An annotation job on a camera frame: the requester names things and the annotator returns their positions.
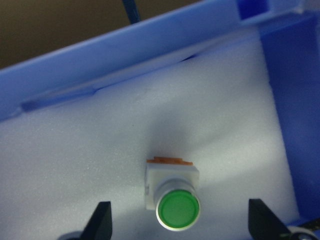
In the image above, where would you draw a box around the green push button switch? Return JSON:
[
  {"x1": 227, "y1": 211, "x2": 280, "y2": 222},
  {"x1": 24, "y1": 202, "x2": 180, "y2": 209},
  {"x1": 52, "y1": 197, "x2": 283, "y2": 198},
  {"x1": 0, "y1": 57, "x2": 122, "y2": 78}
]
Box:
[{"x1": 144, "y1": 156, "x2": 201, "y2": 232}]

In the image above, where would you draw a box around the white foam block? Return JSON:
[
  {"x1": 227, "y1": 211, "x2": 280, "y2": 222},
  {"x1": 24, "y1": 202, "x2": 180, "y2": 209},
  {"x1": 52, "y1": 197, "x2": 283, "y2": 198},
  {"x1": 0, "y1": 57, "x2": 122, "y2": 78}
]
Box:
[{"x1": 0, "y1": 27, "x2": 301, "y2": 240}]

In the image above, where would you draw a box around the blue plastic bin with foam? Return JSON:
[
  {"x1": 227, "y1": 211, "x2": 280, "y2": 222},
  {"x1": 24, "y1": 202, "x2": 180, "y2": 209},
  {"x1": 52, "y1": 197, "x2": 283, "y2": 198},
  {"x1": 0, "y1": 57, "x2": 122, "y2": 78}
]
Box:
[{"x1": 0, "y1": 0, "x2": 320, "y2": 240}]

